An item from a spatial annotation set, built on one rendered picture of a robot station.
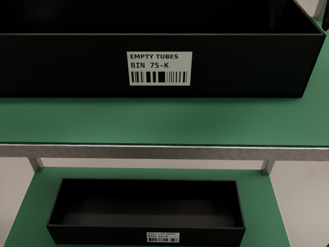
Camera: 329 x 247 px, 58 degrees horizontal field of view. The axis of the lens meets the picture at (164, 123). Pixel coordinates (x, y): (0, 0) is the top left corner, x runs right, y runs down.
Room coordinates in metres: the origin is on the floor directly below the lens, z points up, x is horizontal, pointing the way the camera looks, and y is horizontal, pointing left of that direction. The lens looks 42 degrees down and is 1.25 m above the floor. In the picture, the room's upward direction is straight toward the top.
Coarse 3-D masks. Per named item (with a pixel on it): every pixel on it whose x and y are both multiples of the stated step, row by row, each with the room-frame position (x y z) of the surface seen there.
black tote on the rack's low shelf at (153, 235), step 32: (64, 192) 0.57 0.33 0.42; (96, 192) 0.59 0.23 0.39; (128, 192) 0.59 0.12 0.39; (160, 192) 0.59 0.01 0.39; (192, 192) 0.59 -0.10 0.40; (224, 192) 0.59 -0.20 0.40; (64, 224) 0.43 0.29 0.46; (96, 224) 0.49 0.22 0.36; (128, 224) 0.49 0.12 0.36; (160, 224) 0.49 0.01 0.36; (192, 224) 0.49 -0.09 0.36; (224, 224) 0.49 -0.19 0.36
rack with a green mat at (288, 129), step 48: (0, 144) 0.29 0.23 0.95; (48, 144) 0.29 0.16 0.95; (96, 144) 0.29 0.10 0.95; (144, 144) 0.29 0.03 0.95; (192, 144) 0.29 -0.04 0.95; (240, 144) 0.29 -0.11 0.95; (288, 144) 0.29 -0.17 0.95; (48, 192) 0.62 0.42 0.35; (240, 192) 0.62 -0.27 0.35; (48, 240) 0.44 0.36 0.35; (288, 240) 0.44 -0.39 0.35
